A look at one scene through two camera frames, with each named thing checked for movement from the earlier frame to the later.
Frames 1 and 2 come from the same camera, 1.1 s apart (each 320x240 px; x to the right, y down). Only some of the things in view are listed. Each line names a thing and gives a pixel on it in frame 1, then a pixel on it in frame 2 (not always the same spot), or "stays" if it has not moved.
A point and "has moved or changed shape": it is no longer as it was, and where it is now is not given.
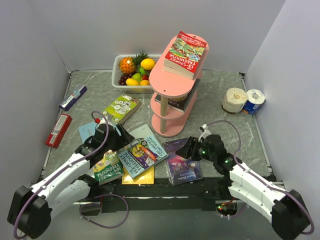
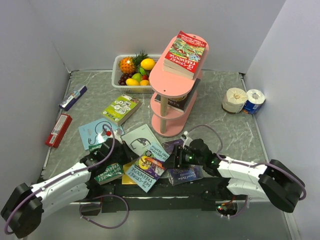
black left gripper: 125,138 -> 129,155
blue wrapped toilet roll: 255,98 stays
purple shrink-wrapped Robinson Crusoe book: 181,169 stays
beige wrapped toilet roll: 234,100 stays
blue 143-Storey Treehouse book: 141,154 has moved or changed shape
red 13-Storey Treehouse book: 182,58 stays
